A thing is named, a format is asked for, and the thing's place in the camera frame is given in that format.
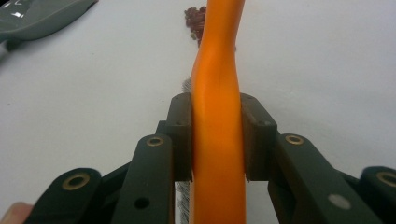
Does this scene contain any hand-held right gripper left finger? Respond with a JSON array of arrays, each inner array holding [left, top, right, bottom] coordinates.
[[156, 92, 192, 182]]

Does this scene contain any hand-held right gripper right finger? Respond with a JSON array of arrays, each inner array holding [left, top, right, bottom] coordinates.
[[240, 92, 278, 182]]

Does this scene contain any orange-handled grey brush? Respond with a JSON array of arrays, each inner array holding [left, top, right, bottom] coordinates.
[[176, 0, 250, 224]]

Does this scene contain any scatter of red beans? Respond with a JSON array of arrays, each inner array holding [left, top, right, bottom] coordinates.
[[184, 6, 237, 51]]

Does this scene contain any grey dustpan with orange edge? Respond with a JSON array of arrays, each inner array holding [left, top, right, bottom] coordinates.
[[0, 0, 99, 63]]

